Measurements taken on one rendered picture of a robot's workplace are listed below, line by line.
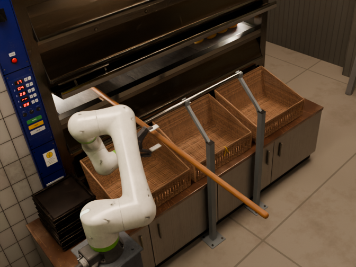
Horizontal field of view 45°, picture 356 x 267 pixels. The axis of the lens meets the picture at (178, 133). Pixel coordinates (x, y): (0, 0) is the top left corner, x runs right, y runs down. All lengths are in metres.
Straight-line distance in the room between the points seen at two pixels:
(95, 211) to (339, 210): 2.42
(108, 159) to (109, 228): 0.62
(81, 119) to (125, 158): 0.25
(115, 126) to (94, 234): 0.45
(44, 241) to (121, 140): 1.23
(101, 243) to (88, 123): 0.49
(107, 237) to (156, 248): 1.30
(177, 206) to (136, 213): 1.23
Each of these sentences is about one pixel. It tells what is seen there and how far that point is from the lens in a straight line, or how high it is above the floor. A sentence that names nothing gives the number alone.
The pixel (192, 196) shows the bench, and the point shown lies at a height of 0.54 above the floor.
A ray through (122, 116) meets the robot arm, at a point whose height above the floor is 1.63.
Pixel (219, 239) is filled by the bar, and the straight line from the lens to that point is 3.36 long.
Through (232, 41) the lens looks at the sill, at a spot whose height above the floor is 1.18.
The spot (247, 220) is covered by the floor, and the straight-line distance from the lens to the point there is 3.49.
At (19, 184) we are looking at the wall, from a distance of 2.80.
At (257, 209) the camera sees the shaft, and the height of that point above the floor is 1.20.
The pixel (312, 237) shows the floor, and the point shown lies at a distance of 3.46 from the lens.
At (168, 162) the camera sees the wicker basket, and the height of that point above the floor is 0.65.
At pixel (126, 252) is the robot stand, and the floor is 1.20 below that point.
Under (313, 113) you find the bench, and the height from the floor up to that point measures 0.58.
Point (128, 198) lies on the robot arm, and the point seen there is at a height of 1.45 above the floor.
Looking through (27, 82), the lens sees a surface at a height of 1.51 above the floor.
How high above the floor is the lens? 2.65
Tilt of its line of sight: 38 degrees down
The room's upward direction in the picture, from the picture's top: 5 degrees counter-clockwise
